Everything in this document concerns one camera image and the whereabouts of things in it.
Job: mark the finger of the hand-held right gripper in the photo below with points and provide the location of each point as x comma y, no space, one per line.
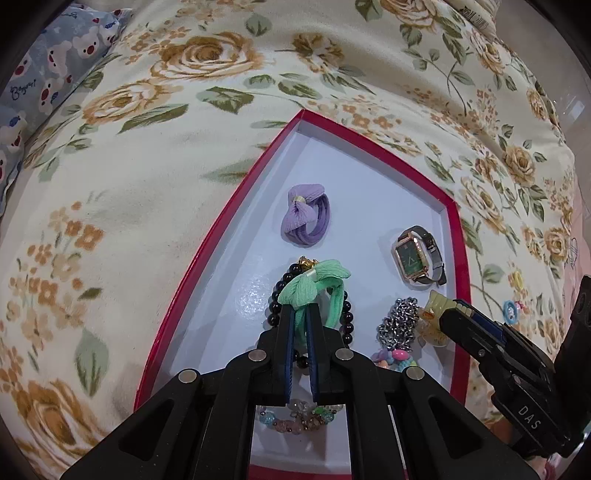
489,325
461,334

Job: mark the floral blanket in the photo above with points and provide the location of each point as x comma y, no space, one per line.
138,207

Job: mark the gold green-faced wristwatch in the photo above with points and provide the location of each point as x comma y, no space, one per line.
411,256

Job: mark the grey bear print pillow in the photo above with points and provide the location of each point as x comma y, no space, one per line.
46,60

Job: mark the red jewelry box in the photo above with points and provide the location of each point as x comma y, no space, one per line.
351,184

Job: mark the yellow hair claw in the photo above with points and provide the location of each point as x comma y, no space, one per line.
434,330

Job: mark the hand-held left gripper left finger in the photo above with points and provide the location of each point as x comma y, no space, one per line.
288,350

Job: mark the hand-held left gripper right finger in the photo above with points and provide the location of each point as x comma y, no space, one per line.
316,360

